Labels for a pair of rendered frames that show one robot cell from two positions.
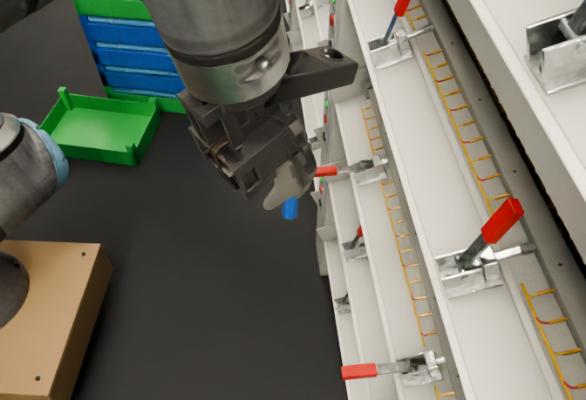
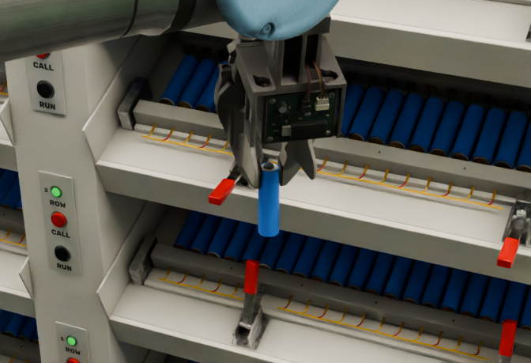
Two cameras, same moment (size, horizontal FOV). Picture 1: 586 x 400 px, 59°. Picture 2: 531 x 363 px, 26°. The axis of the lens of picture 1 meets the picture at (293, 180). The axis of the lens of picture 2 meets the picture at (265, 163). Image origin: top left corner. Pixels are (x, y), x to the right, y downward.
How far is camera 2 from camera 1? 0.75 m
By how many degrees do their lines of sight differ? 50
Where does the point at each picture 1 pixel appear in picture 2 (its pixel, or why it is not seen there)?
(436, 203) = (462, 19)
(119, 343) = not seen: outside the picture
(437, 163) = (419, 3)
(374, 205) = (295, 186)
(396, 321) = (455, 225)
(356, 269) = (275, 344)
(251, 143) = (321, 61)
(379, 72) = not seen: outside the picture
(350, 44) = (93, 58)
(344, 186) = (134, 302)
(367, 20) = not seen: outside the picture
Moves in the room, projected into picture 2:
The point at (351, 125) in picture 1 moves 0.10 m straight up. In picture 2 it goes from (152, 160) to (147, 69)
